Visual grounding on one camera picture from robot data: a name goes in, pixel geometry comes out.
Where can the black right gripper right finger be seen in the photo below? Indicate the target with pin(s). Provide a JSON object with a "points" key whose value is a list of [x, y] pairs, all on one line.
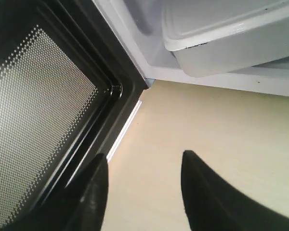
{"points": [[212, 204]]}

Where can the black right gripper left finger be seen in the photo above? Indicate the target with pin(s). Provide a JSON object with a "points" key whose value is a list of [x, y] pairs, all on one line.
{"points": [[81, 205]]}

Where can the white microwave door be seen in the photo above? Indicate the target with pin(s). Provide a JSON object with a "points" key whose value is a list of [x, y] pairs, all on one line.
{"points": [[67, 89]]}

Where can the white plastic lidded container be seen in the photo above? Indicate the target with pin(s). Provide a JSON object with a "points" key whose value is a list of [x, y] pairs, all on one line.
{"points": [[209, 37]]}

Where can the white Midea microwave body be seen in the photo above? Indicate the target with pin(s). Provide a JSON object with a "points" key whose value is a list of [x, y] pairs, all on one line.
{"points": [[137, 25]]}

